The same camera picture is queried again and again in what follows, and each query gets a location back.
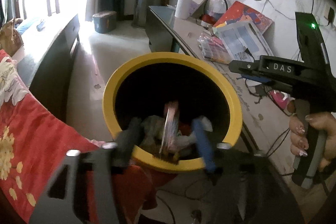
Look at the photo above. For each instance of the pink object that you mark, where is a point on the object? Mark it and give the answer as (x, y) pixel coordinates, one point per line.
(279, 99)

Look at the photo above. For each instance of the red floral blanket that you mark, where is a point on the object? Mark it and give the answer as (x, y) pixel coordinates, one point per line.
(39, 121)

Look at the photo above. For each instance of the brown paper bag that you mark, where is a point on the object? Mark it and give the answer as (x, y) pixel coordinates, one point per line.
(10, 35)

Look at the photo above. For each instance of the dark storage stool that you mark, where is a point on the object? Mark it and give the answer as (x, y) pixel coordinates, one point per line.
(105, 22)

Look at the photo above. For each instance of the shiny pink packet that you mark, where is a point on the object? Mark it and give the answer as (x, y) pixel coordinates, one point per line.
(169, 129)

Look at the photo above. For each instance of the dark wooden table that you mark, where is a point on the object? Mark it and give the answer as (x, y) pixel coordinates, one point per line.
(52, 69)

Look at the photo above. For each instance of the person's right hand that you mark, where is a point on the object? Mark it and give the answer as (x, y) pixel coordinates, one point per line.
(298, 134)

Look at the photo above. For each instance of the white ribbed vase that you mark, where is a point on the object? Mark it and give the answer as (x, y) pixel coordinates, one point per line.
(183, 6)

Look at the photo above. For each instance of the red picture book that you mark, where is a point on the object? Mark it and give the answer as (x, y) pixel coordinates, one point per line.
(244, 14)

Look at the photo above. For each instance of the small blue object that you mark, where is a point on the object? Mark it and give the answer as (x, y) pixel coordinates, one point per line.
(40, 26)

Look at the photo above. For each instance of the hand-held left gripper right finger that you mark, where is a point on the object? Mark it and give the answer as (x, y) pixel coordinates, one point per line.
(202, 142)

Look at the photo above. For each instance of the grey marble cabinet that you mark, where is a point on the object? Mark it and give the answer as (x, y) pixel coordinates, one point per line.
(189, 37)

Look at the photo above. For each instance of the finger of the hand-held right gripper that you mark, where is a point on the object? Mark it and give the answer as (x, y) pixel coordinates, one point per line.
(253, 79)
(244, 65)

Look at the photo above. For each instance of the white plastic bag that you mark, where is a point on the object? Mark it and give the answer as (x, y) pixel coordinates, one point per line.
(152, 127)

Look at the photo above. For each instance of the white printed paper bag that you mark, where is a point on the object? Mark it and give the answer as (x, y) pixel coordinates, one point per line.
(241, 40)

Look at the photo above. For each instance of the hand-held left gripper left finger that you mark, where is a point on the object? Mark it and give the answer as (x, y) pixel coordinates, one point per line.
(128, 140)

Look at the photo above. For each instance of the yellow round bin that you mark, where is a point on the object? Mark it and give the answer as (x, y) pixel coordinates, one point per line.
(126, 66)

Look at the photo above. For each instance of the clear plastic packet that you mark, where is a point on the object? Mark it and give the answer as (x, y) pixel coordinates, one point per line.
(214, 48)

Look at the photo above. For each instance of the red cloth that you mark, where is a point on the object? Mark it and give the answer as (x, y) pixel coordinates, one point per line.
(208, 19)

